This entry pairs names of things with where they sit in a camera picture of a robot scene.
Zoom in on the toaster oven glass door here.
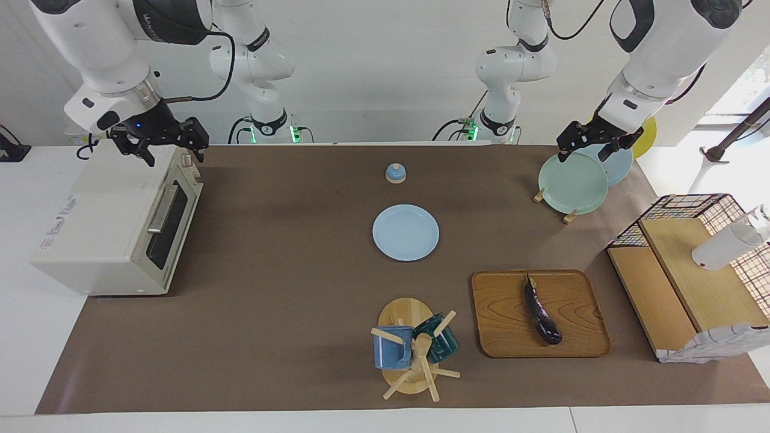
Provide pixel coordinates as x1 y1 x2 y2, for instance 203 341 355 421
140 158 204 295

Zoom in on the dark purple eggplant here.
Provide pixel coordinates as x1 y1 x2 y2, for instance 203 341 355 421
523 272 563 345

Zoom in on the cream toaster oven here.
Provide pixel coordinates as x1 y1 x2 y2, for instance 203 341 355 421
30 141 204 296

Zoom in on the light blue racked plate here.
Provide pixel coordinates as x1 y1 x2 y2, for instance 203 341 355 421
577 143 634 187

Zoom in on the pale green plate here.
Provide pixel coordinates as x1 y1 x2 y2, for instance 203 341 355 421
538 152 610 215

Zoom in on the yellow plate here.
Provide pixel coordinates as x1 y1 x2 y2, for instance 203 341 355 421
632 116 658 159

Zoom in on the wooden plate rack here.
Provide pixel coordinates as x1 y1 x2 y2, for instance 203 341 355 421
533 188 578 225

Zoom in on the dark pole stand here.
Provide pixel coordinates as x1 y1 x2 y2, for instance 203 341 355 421
700 96 770 163

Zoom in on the black desk clamp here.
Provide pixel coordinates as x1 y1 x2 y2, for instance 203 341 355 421
0 125 32 163

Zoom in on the white cup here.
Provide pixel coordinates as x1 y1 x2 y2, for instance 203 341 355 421
691 204 770 271

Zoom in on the brown table mat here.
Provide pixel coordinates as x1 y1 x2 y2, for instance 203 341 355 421
35 144 770 414

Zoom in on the rectangular wooden tray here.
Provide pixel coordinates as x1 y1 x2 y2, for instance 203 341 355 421
471 269 612 359

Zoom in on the white patterned cloth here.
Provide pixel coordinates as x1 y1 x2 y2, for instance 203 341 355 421
658 324 770 364

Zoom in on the wooden mug tree stand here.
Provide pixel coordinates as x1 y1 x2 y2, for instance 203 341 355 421
370 297 462 402

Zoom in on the dark green mug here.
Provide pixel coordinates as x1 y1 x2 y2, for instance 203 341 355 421
413 313 460 364

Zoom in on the blue mug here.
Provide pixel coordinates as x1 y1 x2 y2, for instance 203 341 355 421
373 325 414 370

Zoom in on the black base power cable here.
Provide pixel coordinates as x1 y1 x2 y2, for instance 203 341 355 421
433 117 482 142
227 116 256 145

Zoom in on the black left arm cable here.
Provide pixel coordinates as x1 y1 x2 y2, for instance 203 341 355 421
541 0 611 41

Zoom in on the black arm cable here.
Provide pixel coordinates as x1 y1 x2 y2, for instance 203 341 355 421
161 29 236 103
541 0 611 41

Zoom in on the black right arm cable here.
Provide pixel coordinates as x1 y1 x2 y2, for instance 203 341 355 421
161 29 236 103

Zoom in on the wooden shelf with wire frame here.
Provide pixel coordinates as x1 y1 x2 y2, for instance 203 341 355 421
606 194 770 361

